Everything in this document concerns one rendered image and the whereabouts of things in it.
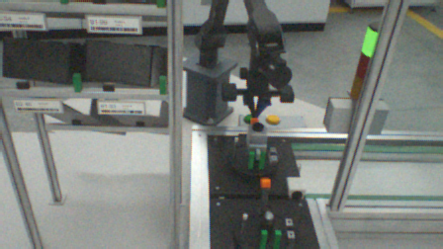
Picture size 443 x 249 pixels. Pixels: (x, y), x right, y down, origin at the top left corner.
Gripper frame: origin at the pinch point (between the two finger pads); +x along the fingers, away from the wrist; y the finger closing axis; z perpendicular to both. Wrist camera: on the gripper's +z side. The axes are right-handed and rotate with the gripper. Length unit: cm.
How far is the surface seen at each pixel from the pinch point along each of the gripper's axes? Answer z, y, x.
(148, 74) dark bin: -24.5, 24.8, -23.1
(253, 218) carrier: -29.0, 2.3, 10.6
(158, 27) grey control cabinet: 292, 52, 100
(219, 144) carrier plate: 0.4, 9.0, 12.5
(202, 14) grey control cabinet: 296, 11, 87
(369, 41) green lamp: -20.1, -16.8, -29.4
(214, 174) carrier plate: -12.1, 10.7, 12.5
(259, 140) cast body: -9.9, -0.3, 2.9
